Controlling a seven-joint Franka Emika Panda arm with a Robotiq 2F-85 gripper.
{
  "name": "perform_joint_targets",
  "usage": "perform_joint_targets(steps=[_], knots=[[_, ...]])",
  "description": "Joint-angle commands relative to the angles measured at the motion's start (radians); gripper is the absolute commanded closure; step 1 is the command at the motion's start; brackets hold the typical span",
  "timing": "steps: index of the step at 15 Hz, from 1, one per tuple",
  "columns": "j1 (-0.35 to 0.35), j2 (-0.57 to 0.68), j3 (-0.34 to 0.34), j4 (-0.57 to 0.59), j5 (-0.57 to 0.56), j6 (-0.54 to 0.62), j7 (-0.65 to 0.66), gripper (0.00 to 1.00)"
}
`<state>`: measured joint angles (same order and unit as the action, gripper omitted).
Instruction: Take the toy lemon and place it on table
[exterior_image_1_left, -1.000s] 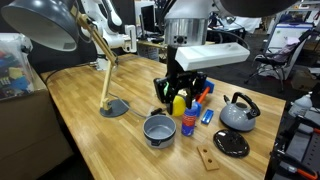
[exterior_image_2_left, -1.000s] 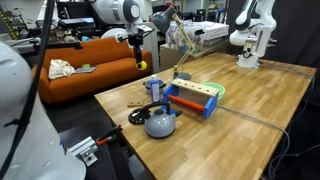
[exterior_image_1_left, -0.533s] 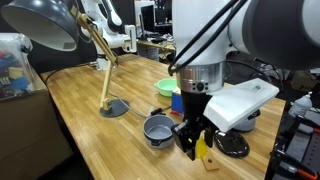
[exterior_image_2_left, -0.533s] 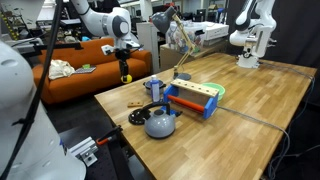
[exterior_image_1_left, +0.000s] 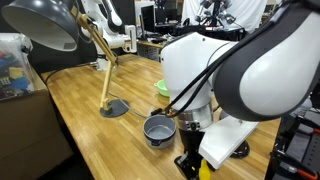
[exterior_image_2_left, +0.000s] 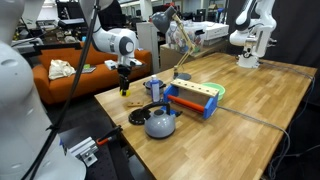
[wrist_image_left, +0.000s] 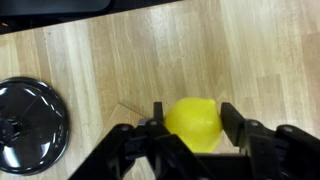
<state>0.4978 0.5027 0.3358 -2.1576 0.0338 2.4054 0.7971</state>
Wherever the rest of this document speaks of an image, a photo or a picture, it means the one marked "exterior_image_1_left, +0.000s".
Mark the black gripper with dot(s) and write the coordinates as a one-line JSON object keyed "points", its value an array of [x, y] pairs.
{"points": [[192, 141]]}

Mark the yellow toy lemon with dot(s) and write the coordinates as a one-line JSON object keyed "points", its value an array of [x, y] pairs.
{"points": [[204, 171]]}

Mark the white Franka arm black joints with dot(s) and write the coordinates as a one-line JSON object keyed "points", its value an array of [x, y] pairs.
{"points": [[186, 66]]}

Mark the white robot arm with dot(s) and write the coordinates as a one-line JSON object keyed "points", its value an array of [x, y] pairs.
{"points": [[108, 36]]}

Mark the grey toy pot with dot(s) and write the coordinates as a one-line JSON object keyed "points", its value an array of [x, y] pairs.
{"points": [[159, 131]]}

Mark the black round plate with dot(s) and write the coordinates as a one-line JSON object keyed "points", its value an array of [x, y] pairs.
{"points": [[241, 150]]}

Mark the green plastic bowl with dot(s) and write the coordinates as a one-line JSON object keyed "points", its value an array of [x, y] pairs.
{"points": [[162, 88]]}

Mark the black equipment cart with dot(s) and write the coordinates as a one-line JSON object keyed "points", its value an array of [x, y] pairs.
{"points": [[300, 146]]}

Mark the light wooden desk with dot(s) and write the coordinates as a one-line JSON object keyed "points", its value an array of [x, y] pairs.
{"points": [[150, 45]]}

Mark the black table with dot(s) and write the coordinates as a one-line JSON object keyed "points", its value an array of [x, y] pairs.
{"points": [[216, 32]]}

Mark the black computer monitor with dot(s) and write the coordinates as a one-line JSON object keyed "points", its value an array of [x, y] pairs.
{"points": [[147, 18]]}

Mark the white curtain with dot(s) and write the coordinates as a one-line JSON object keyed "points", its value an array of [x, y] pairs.
{"points": [[250, 11]]}

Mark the brown cardboard box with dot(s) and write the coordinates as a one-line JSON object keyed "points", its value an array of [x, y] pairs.
{"points": [[26, 130]]}

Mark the clear bin of toys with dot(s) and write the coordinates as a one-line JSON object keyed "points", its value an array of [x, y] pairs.
{"points": [[13, 70]]}

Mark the white wrist mount plate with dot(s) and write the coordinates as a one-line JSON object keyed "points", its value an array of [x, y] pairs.
{"points": [[226, 140]]}

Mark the camera light rig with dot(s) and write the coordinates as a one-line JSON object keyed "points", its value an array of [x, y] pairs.
{"points": [[216, 11]]}

